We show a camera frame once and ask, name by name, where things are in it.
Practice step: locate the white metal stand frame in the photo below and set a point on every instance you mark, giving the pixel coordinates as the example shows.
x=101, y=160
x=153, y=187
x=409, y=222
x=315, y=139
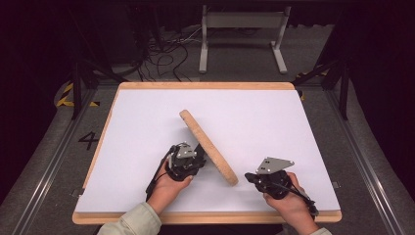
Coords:
x=243, y=20

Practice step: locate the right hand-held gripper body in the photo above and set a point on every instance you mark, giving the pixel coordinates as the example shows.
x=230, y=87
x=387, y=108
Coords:
x=272, y=182

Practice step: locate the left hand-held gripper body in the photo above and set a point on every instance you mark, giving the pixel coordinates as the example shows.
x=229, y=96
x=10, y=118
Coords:
x=182, y=164

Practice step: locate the person's right hand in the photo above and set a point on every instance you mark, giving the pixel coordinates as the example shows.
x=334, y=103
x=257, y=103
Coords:
x=293, y=205

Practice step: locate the small metal table bracket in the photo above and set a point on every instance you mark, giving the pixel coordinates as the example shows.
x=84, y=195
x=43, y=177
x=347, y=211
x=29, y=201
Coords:
x=336, y=184
x=77, y=192

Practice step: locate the black tripod stand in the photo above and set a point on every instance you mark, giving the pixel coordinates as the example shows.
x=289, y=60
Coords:
x=77, y=81
x=339, y=78

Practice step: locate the aluminium floor rail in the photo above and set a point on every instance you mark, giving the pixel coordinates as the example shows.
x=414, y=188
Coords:
x=49, y=166
x=368, y=169

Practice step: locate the person's left hand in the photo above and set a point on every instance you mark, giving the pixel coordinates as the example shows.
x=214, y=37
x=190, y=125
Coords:
x=166, y=192

